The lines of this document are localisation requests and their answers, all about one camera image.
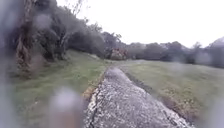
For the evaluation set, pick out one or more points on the wood of dark trees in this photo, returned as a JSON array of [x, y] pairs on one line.
[[66, 33]]

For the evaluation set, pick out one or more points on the grass field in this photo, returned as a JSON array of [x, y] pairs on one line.
[[176, 80], [63, 80]]

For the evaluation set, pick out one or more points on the grey paved path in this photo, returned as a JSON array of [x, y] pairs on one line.
[[123, 100]]

